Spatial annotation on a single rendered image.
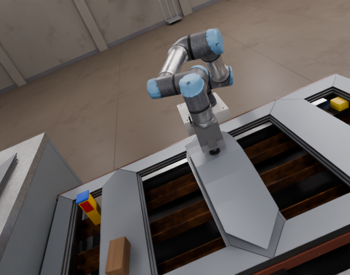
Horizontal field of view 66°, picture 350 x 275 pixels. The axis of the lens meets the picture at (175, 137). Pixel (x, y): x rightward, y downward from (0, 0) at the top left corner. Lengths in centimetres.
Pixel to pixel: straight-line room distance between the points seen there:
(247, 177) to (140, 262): 45
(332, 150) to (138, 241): 78
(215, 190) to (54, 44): 933
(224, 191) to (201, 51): 66
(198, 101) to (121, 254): 56
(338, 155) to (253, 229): 43
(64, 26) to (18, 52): 170
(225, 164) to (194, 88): 30
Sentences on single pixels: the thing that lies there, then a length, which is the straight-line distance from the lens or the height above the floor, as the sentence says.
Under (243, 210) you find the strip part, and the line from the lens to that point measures 90.
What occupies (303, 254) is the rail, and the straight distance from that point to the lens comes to 93.
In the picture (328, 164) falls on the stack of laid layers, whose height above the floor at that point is 83.
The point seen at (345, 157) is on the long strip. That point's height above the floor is 85.
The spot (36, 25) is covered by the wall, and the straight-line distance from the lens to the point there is 1000.
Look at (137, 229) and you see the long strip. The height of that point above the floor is 85.
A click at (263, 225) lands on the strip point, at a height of 88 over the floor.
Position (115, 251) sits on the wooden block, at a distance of 100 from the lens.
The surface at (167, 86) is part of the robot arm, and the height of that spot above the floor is 125.
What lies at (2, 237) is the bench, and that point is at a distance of 118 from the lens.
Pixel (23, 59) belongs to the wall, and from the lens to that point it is 1037.
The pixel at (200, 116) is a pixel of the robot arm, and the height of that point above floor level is 117.
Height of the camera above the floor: 160
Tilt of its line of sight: 31 degrees down
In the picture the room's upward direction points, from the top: 24 degrees counter-clockwise
